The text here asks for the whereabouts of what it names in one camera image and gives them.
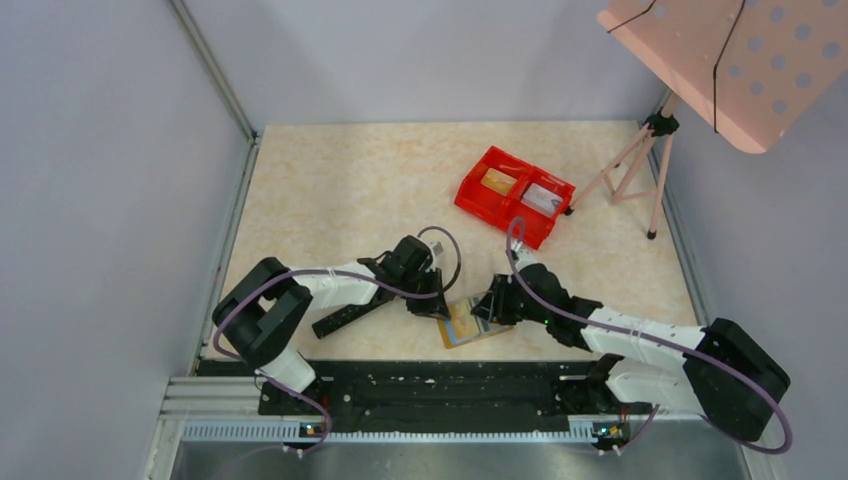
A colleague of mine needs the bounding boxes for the yellow leather card holder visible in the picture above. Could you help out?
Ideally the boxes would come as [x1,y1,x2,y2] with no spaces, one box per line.
[438,294,513,349]

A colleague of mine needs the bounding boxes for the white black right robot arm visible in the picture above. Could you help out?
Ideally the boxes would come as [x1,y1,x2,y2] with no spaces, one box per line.
[471,264,791,442]

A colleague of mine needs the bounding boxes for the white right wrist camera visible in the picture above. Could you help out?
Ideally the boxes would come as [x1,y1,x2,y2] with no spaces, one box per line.
[507,241,538,272]

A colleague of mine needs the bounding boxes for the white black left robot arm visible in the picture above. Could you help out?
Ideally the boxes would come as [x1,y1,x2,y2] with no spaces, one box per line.
[212,235,449,393]

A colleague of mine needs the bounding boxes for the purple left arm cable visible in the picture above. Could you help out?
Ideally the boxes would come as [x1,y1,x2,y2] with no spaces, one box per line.
[210,226,462,458]

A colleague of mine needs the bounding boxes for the black cable on stand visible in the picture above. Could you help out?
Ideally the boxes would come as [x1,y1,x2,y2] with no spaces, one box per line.
[606,0,749,134]

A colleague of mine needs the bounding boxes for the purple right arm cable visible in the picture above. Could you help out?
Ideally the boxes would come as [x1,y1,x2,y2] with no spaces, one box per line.
[506,217,794,458]

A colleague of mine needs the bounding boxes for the black microphone silver head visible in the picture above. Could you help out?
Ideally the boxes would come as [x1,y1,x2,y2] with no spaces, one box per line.
[312,297,393,339]

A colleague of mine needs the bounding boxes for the grey slotted cable duct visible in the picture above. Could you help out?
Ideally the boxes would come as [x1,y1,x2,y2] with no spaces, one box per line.
[181,419,598,444]

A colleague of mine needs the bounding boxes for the orange card in bin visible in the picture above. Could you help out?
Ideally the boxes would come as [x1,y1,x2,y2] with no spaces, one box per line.
[480,168,517,196]

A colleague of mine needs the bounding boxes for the white card in bin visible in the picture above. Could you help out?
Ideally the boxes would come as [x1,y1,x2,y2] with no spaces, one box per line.
[521,183,563,217]

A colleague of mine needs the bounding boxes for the gold VIP card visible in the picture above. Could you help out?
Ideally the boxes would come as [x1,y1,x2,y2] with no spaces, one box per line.
[448,303,480,343]

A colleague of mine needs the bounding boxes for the red two-compartment plastic bin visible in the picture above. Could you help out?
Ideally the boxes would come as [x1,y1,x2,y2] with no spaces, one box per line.
[454,146,576,249]

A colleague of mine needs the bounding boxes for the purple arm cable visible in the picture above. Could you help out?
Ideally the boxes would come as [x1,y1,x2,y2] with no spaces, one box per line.
[506,217,794,458]
[210,226,462,458]

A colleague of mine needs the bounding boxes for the pink perforated music stand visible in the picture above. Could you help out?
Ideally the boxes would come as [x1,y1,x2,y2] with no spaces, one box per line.
[564,0,847,239]

